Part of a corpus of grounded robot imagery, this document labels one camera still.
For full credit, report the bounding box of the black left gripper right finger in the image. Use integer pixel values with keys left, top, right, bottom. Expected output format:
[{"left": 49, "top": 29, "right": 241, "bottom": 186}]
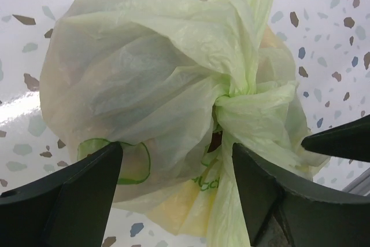
[{"left": 232, "top": 143, "right": 369, "bottom": 246}]

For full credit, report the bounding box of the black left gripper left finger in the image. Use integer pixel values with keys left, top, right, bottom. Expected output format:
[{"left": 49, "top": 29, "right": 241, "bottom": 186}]
[{"left": 1, "top": 142, "right": 123, "bottom": 246}]

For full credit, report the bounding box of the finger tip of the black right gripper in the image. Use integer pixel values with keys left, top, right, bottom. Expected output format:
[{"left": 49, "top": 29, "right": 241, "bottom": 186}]
[{"left": 301, "top": 115, "right": 369, "bottom": 163}]

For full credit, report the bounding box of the green knotted plastic bag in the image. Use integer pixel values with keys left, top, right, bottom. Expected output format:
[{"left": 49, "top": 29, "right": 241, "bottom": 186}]
[{"left": 39, "top": 0, "right": 328, "bottom": 246}]

